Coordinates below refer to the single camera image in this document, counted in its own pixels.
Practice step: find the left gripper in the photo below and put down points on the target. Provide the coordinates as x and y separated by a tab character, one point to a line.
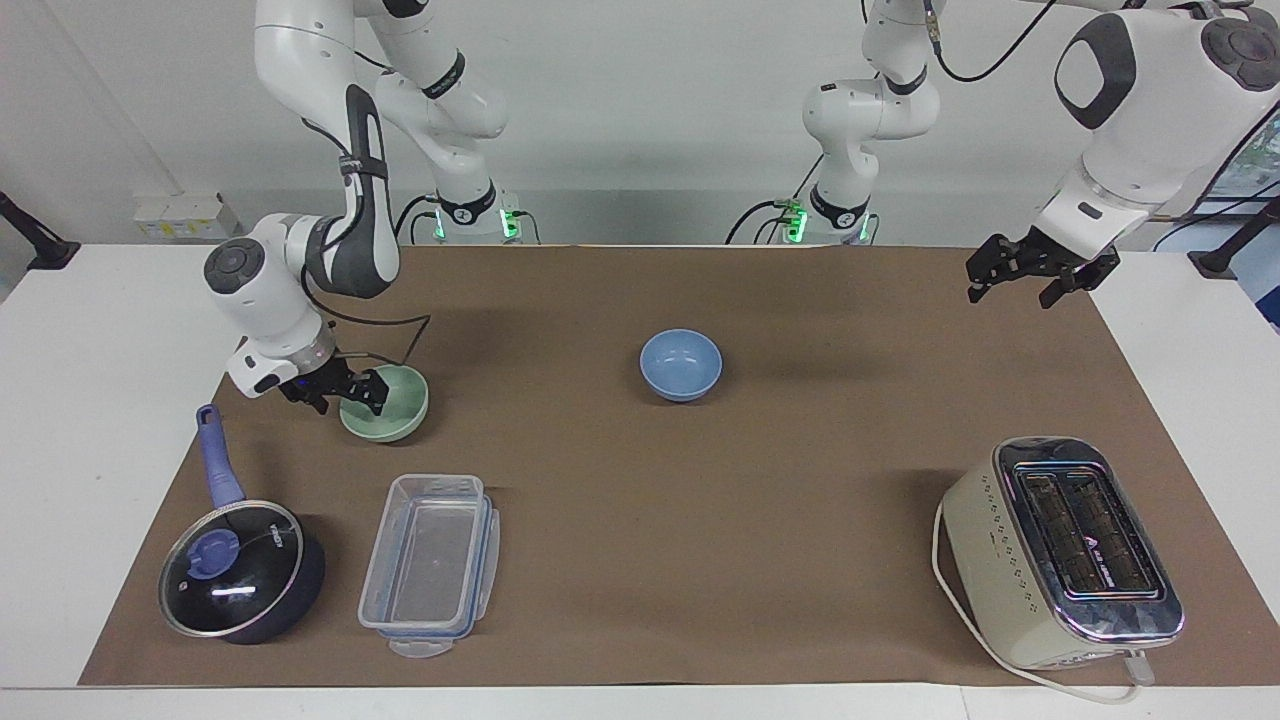
1050	256

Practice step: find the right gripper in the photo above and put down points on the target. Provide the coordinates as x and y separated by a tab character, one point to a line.
320	382

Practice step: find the green bowl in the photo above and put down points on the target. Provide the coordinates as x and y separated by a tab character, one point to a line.
400	410

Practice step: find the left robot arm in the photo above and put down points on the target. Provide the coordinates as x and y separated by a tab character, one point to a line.
1150	130

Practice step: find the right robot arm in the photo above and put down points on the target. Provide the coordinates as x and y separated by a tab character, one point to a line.
290	60

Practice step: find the blue bowl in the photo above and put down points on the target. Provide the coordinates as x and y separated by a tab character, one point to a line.
680	360

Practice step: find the dark blue saucepan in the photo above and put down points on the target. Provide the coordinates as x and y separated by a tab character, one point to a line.
218	460

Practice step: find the clear plastic food container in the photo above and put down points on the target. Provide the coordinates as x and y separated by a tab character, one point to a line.
430	560

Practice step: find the black stand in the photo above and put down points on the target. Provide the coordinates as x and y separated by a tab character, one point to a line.
1225	258
40	248

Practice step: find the glass pan lid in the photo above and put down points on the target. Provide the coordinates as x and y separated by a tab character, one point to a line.
250	585

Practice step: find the cream toaster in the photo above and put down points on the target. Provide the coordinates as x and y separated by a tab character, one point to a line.
1010	560

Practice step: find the white wall socket box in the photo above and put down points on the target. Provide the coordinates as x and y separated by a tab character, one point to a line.
185	218

